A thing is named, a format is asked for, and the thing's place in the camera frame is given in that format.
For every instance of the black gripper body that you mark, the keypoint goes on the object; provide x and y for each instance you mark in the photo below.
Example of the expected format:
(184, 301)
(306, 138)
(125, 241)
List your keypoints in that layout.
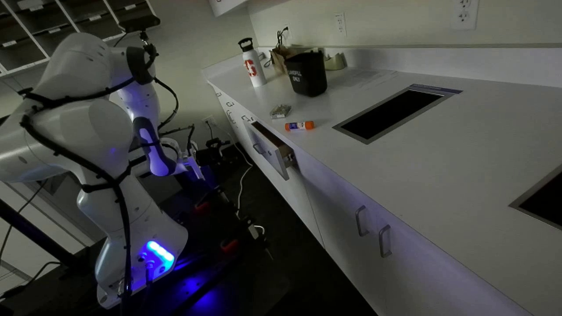
(211, 154)

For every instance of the white cabinet drawer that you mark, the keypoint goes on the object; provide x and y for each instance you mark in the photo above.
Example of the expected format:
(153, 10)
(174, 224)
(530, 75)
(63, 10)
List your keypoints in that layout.
(274, 150)

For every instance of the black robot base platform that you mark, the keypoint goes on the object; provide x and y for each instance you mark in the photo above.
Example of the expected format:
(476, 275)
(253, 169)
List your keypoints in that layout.
(216, 257)

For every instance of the white counter cabinet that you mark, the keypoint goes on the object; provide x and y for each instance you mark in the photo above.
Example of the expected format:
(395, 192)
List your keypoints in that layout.
(327, 205)

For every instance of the red clamp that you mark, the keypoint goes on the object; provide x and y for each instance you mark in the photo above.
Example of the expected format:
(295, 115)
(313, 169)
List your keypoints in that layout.
(228, 247)
(200, 206)

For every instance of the small grey flat item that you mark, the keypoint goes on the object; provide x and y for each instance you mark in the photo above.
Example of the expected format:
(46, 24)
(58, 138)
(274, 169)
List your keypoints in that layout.
(281, 112)

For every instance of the orange and white marker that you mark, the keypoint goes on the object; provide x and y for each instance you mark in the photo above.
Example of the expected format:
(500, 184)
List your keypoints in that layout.
(299, 126)

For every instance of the white bottle with red logo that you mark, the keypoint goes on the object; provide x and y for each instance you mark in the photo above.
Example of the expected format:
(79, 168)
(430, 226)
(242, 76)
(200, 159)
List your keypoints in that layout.
(253, 68)

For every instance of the brown cardboard box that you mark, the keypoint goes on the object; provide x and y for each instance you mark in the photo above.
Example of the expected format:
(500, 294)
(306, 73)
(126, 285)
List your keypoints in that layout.
(279, 59)

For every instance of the black bin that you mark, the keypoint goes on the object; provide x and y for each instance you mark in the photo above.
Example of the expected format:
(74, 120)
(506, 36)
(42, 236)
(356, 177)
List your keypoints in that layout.
(307, 73)

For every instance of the metal faucet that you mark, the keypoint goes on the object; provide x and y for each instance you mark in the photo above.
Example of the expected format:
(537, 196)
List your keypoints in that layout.
(281, 36)

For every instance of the small tape dispenser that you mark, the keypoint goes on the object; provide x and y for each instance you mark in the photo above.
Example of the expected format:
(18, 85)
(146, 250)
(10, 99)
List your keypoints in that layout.
(334, 62)

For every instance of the black metal stand bar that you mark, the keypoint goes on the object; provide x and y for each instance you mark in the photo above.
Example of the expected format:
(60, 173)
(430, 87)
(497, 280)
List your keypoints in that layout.
(35, 234)

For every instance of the white wall switch plate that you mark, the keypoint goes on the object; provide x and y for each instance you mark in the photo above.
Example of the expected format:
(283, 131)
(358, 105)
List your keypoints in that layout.
(339, 26)

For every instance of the wall pigeonhole shelf unit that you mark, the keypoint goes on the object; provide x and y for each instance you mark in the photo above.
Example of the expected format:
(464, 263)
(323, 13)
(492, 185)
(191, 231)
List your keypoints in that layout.
(35, 29)

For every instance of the white wall power outlet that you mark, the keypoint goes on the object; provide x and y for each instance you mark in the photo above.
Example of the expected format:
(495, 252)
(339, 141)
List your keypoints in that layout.
(462, 13)

